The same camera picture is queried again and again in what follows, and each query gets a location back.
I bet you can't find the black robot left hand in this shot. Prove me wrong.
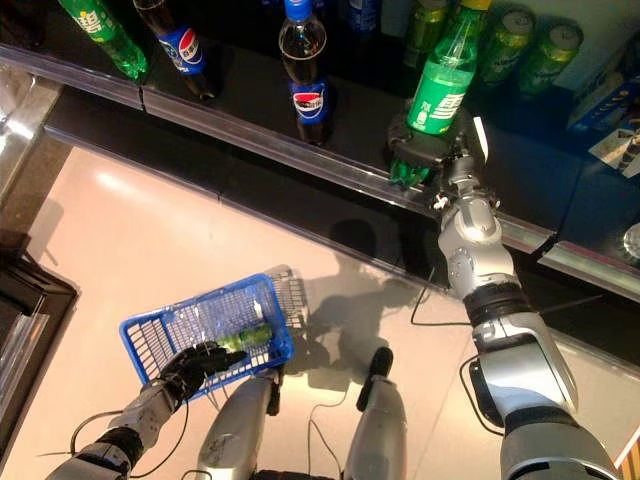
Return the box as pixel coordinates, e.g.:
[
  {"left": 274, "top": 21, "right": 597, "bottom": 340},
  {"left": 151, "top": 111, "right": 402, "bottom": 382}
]
[{"left": 159, "top": 342, "right": 249, "bottom": 401}]

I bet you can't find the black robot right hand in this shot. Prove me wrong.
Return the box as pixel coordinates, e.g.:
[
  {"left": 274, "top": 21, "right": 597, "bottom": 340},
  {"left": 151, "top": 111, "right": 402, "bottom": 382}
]
[{"left": 383, "top": 112, "right": 484, "bottom": 189}]

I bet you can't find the blue plastic shopping basket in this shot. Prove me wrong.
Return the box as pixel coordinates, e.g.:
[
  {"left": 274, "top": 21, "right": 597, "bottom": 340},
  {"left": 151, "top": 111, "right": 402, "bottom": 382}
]
[{"left": 118, "top": 272, "right": 296, "bottom": 401}]

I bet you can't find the green Sprite bottle yellow cap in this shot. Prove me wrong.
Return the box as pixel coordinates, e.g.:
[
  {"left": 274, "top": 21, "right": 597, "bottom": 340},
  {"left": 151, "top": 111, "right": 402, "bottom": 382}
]
[
  {"left": 388, "top": 0, "right": 494, "bottom": 187},
  {"left": 57, "top": 0, "right": 150, "bottom": 84}
]

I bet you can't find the green bottle in basket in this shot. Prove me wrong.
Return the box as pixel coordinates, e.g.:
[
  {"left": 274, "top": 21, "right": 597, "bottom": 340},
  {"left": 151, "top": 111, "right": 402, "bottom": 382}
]
[{"left": 215, "top": 323, "right": 275, "bottom": 351}]

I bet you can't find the green drink can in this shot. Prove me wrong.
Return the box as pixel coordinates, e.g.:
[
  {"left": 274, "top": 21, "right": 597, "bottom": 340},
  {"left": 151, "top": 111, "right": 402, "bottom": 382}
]
[
  {"left": 402, "top": 0, "right": 449, "bottom": 69},
  {"left": 477, "top": 7, "right": 537, "bottom": 89},
  {"left": 517, "top": 19, "right": 585, "bottom": 97}
]

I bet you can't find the white flat tag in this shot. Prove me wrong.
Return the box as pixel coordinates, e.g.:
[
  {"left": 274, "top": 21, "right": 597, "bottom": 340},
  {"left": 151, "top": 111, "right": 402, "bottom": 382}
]
[{"left": 471, "top": 115, "right": 489, "bottom": 164}]

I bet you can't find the silver robot left leg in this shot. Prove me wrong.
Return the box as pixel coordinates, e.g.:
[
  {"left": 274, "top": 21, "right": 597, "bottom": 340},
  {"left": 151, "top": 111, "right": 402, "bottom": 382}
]
[{"left": 194, "top": 367, "right": 284, "bottom": 480}]

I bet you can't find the silver robot leg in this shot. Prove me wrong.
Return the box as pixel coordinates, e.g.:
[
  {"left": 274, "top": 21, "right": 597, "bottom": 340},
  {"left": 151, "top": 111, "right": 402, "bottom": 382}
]
[
  {"left": 342, "top": 347, "right": 409, "bottom": 480},
  {"left": 194, "top": 367, "right": 284, "bottom": 480}
]

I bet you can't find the Pepsi bottle blue cap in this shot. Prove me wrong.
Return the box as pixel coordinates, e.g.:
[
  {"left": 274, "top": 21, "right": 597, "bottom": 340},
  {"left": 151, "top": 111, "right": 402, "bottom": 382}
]
[
  {"left": 132, "top": 0, "right": 219, "bottom": 100},
  {"left": 347, "top": 0, "right": 384, "bottom": 39},
  {"left": 277, "top": 0, "right": 337, "bottom": 147}
]

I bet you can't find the black framed display cabinet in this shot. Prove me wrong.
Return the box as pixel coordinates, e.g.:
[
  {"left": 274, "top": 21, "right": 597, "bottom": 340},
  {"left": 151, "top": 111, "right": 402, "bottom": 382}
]
[{"left": 0, "top": 229, "right": 81, "bottom": 426}]

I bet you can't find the blue biscuit box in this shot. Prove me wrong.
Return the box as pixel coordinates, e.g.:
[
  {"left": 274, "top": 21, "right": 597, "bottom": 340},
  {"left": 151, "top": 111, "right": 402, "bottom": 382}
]
[{"left": 567, "top": 64, "right": 640, "bottom": 134}]

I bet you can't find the silver robot right leg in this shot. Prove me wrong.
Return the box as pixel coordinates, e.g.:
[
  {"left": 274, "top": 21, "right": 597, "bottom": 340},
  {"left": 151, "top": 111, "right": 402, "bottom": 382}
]
[{"left": 342, "top": 347, "right": 409, "bottom": 480}]

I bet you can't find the water bottle red cap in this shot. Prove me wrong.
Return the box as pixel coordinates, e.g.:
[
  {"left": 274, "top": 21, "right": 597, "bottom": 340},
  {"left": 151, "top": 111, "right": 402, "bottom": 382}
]
[{"left": 622, "top": 222, "right": 640, "bottom": 266}]

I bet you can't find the glossy dark floor plinth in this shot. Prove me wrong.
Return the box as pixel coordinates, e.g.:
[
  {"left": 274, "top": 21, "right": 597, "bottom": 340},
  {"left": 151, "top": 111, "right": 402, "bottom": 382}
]
[{"left": 0, "top": 64, "right": 64, "bottom": 201}]

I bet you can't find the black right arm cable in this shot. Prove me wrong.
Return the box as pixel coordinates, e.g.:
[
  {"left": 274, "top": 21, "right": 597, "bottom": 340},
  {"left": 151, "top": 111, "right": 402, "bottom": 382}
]
[{"left": 409, "top": 267, "right": 474, "bottom": 329}]

